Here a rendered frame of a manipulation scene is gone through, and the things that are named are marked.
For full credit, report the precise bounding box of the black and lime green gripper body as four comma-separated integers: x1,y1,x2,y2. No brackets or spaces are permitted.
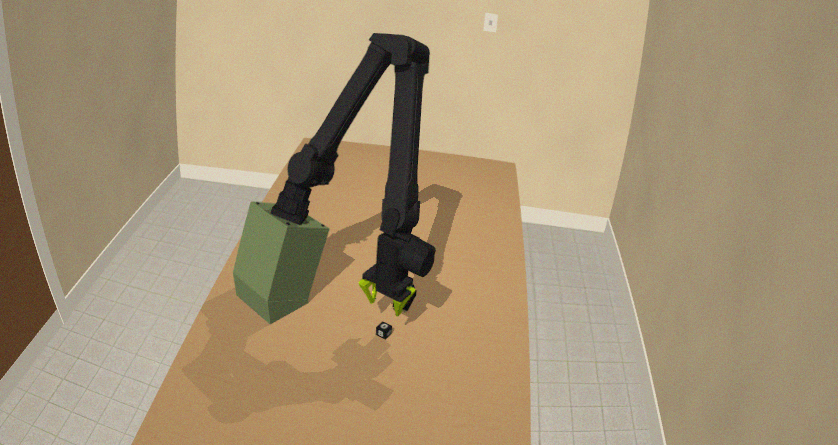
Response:
362,257,413,302

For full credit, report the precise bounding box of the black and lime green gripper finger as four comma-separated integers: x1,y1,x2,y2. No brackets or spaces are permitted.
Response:
393,286,416,317
359,279,377,304

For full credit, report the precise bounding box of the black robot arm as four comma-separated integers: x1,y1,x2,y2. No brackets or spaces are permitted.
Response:
271,33,436,282

